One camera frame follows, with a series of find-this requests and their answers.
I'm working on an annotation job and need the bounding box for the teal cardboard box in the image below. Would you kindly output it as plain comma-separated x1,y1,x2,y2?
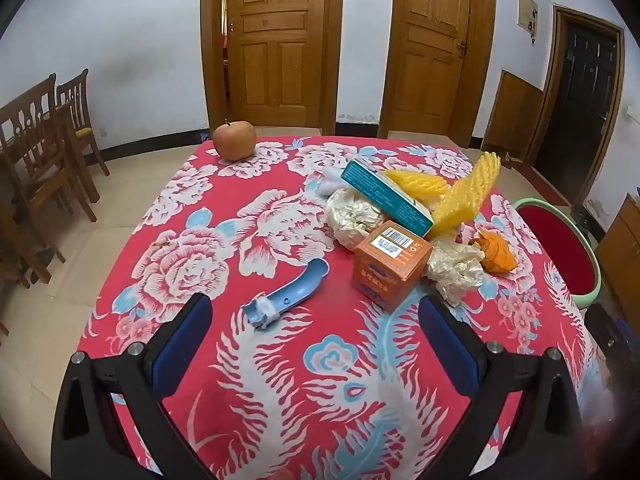
340,157,435,238

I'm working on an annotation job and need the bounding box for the light blue plastic scoop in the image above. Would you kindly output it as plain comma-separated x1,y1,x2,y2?
242,257,331,332

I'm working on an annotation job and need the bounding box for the red stool with green rim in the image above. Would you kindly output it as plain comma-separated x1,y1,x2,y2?
512,198,601,310

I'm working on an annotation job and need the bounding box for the orange cardboard box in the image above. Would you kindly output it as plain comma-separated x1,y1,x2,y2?
350,220,433,311

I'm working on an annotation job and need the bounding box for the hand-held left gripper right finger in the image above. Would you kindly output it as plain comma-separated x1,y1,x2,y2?
417,292,583,480

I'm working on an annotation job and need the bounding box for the clear plastic bag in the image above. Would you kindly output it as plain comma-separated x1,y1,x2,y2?
314,167,351,201

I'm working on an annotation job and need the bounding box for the large cream paper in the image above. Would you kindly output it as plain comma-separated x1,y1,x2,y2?
324,186,393,252

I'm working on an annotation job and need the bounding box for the wall electrical box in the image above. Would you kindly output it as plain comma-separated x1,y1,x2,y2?
516,0,540,37

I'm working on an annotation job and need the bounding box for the red floral tablecloth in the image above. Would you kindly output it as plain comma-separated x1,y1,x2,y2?
82,135,603,480

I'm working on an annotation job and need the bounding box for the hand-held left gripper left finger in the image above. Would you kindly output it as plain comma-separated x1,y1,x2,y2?
51,292,221,480

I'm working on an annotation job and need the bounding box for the red apple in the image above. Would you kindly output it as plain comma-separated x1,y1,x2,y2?
213,119,258,163

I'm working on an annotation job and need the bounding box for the wooden panelled door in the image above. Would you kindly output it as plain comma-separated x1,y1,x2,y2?
380,0,497,150
200,0,346,137

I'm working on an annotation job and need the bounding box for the orange snack wrapper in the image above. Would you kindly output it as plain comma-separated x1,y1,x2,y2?
472,230,519,276

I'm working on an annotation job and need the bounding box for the wooden chair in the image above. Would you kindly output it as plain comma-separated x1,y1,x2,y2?
0,74,99,288
56,68,111,204

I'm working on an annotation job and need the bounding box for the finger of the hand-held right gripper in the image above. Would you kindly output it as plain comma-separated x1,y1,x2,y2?
584,304,628,396

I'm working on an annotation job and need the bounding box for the dark metal door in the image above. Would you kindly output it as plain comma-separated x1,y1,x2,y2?
522,5,626,207

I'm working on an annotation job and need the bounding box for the wooden wall panel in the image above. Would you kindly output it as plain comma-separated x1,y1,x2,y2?
483,70,544,162

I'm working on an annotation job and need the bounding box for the wooden cabinet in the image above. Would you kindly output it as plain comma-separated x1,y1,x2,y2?
595,192,640,307

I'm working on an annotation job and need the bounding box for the white crumpled plastic wrap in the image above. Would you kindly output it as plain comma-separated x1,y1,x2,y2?
424,235,486,308

